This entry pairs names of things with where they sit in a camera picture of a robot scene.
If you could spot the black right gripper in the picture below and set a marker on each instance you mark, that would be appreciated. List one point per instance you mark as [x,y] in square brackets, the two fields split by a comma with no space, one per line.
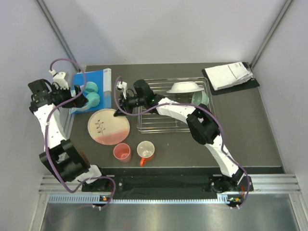
[125,103]

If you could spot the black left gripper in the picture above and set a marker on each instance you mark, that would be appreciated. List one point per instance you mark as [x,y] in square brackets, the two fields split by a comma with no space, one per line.
[77,102]

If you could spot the pink plate with leaf motif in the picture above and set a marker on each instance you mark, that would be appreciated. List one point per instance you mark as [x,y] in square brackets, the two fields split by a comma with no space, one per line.
[107,129]

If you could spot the chrome wire dish rack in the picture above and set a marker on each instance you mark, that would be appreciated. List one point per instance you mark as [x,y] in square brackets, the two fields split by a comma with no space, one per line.
[153,123]

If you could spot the white plate blue rim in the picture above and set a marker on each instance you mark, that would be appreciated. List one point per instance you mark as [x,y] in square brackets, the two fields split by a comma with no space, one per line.
[185,87]

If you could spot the mint green ceramic bowl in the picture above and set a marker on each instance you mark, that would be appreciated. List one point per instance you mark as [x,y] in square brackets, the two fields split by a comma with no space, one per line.
[200,97]

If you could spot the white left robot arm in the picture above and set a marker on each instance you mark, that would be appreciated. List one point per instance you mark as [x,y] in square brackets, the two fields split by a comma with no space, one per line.
[60,156]

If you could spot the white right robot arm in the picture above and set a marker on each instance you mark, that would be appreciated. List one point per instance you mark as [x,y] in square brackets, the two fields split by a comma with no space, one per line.
[203,126]

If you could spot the blue book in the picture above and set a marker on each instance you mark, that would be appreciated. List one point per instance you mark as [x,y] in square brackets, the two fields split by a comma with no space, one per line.
[103,79]

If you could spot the pink plastic cup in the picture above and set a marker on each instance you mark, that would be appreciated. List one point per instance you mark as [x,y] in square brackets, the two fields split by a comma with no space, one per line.
[122,152]

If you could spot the orange ceramic mug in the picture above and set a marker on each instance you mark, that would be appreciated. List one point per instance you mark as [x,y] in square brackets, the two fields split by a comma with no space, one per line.
[145,151]

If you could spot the white paper stack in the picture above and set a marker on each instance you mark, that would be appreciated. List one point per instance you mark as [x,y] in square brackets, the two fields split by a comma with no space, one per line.
[228,75]

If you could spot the black clipboard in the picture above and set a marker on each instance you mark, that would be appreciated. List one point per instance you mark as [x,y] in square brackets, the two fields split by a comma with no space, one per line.
[253,83]

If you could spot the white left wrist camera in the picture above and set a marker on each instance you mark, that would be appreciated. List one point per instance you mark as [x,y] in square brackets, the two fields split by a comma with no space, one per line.
[59,79]

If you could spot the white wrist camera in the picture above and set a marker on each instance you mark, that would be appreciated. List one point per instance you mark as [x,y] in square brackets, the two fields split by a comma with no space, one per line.
[122,87]
[59,79]

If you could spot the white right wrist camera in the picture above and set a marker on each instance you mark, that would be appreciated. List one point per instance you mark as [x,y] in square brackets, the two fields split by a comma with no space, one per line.
[122,87]

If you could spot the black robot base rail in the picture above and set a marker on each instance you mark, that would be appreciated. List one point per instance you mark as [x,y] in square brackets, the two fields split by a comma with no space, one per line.
[150,183]

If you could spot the grey slotted cable duct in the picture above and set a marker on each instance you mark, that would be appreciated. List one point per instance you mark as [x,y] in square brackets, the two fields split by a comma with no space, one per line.
[103,199]

